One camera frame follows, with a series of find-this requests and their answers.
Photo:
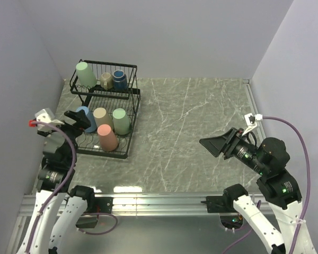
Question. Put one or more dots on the olive ceramic mug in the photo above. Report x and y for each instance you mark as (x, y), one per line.
(106, 81)

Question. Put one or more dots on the pink plastic cup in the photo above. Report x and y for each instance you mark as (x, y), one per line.
(107, 138)

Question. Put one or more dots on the small green plastic cup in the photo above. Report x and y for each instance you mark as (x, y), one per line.
(86, 75)

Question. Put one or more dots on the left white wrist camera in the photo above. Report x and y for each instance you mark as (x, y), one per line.
(46, 115)

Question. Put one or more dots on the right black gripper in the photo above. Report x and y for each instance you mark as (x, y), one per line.
(226, 142)

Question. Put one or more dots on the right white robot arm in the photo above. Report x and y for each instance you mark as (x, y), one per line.
(279, 188)

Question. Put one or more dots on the black wire dish rack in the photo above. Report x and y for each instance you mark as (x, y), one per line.
(96, 96)

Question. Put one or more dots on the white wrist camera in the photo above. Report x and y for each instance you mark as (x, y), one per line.
(251, 122)
(46, 115)

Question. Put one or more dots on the large green plastic cup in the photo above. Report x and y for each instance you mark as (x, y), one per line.
(121, 121)

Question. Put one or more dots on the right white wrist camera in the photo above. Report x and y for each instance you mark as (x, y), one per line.
(251, 122)

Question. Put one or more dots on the beige plastic cup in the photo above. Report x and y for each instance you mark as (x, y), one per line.
(102, 116)

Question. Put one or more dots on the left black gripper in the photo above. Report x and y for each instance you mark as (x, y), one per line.
(82, 121)

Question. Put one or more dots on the aluminium mounting rail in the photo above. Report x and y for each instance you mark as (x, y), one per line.
(164, 204)

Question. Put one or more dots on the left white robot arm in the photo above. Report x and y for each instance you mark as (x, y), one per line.
(57, 208)

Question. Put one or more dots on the dark blue glazed mug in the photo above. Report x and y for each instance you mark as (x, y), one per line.
(119, 80)

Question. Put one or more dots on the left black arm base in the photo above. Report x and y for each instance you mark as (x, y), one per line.
(102, 205)

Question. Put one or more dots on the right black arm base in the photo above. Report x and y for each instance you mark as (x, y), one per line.
(216, 204)

